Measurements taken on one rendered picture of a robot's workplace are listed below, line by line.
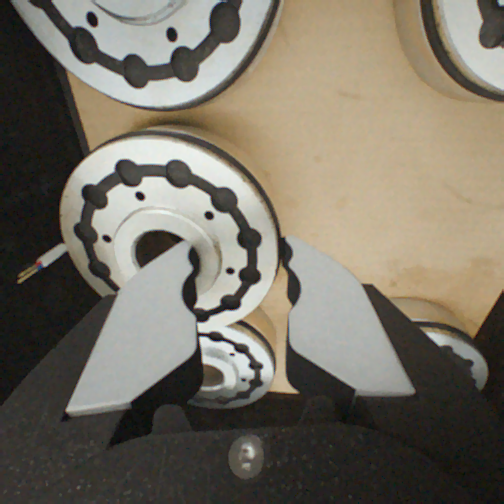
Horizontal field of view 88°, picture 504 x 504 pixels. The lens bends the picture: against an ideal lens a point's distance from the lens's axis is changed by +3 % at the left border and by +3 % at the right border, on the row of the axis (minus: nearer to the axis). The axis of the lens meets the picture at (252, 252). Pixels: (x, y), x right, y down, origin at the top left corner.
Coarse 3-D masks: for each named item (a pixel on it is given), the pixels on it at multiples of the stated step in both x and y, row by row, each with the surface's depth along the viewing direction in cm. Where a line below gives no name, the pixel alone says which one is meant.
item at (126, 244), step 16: (144, 208) 11; (160, 208) 11; (176, 208) 11; (128, 224) 11; (144, 224) 11; (160, 224) 11; (176, 224) 11; (192, 224) 11; (128, 240) 11; (192, 240) 11; (208, 240) 11; (128, 256) 12; (208, 256) 11; (128, 272) 12; (208, 272) 12; (208, 288) 12
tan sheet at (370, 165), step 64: (320, 0) 11; (384, 0) 11; (320, 64) 12; (384, 64) 12; (128, 128) 14; (256, 128) 14; (320, 128) 14; (384, 128) 13; (448, 128) 13; (320, 192) 15; (384, 192) 15; (448, 192) 15; (384, 256) 17; (448, 256) 17
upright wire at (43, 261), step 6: (60, 246) 13; (48, 252) 12; (54, 252) 12; (60, 252) 12; (42, 258) 12; (48, 258) 12; (54, 258) 12; (36, 264) 11; (42, 264) 12; (36, 270) 11; (18, 276) 11; (24, 276) 11; (18, 282) 11
